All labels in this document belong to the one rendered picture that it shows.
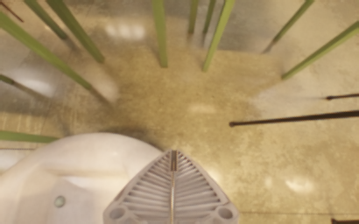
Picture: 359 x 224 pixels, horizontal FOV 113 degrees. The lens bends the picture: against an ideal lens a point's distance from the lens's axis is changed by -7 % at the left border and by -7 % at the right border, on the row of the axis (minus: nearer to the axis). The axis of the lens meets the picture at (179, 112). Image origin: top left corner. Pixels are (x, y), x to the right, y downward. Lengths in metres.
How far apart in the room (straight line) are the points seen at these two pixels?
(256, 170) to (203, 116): 0.39
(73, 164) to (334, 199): 1.17
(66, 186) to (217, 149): 0.62
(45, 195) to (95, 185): 0.13
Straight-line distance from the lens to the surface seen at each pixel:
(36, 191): 0.52
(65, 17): 0.80
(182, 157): 0.16
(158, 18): 0.63
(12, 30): 0.67
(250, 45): 1.12
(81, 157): 0.42
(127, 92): 0.82
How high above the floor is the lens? 0.70
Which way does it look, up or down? 73 degrees down
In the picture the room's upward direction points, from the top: 7 degrees clockwise
